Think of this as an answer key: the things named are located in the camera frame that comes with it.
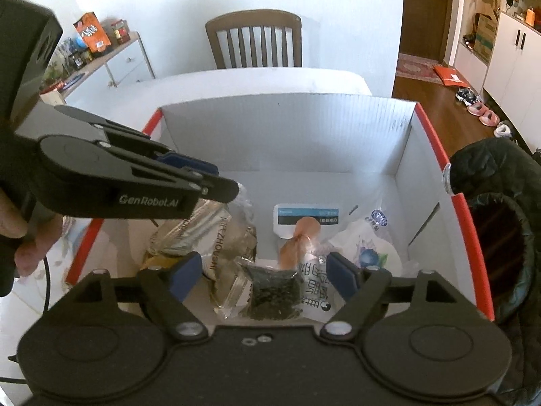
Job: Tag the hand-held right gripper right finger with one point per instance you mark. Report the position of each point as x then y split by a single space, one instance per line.
342 275

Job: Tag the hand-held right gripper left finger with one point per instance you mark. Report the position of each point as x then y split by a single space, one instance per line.
186 275

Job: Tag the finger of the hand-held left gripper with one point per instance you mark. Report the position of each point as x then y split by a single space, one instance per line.
219 188
181 160

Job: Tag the blueberry bread packet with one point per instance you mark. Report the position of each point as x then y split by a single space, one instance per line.
367 241

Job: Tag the silver foil packet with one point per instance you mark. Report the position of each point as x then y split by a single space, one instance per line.
228 237

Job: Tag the white sausage packet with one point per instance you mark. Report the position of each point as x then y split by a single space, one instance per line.
304 228

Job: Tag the dark dried food packet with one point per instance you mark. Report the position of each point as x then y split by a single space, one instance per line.
270 292

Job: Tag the red cardboard box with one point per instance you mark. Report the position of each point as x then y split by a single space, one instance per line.
296 135

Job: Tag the white marble desktop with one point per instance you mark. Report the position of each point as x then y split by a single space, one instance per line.
253 84

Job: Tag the person's left hand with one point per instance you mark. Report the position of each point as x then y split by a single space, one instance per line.
38 245

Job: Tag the white low cabinet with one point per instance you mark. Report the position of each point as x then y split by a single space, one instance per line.
126 65

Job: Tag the row of small dark bottles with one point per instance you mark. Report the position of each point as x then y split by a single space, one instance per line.
78 57

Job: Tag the orange snack bag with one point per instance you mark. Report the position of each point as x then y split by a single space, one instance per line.
93 34

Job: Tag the red jar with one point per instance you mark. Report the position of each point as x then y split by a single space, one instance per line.
119 31

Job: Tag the wooden chair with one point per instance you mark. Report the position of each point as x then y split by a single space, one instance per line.
253 19

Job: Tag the black padded coat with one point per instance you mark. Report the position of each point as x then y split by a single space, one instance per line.
507 186

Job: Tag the pink slippers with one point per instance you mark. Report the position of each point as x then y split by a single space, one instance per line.
484 114

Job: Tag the white shoe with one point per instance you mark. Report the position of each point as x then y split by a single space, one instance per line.
504 130

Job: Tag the dark sneakers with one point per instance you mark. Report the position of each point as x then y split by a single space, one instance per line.
465 96

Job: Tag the patterned rug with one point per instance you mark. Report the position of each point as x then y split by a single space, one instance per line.
416 67

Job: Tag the orange parcel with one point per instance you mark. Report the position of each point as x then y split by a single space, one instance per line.
450 76

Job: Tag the dark wooden door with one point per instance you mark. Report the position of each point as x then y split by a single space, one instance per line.
435 17

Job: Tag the large cardboard carton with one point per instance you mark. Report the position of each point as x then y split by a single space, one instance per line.
485 34

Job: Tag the white wall cupboards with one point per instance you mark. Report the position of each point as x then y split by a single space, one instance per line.
511 59

